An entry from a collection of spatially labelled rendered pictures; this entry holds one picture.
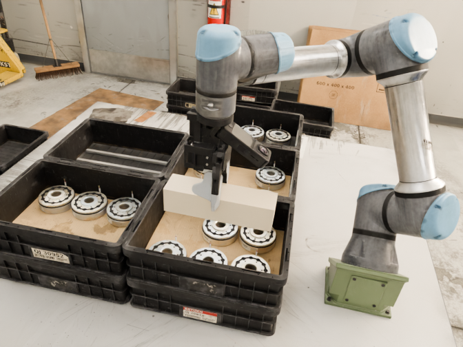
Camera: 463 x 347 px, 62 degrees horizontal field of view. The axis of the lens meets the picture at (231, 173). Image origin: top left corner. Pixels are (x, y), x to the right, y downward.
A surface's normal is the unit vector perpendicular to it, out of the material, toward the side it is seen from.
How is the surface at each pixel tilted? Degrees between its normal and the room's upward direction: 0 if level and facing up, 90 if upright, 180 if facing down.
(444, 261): 0
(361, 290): 90
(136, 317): 0
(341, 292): 90
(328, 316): 0
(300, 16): 90
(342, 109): 72
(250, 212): 90
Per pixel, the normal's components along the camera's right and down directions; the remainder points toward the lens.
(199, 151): -0.22, 0.54
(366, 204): -0.82, -0.26
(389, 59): -0.67, 0.25
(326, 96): -0.18, 0.30
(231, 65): 0.55, 0.50
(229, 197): 0.07, -0.83
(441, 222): 0.55, 0.13
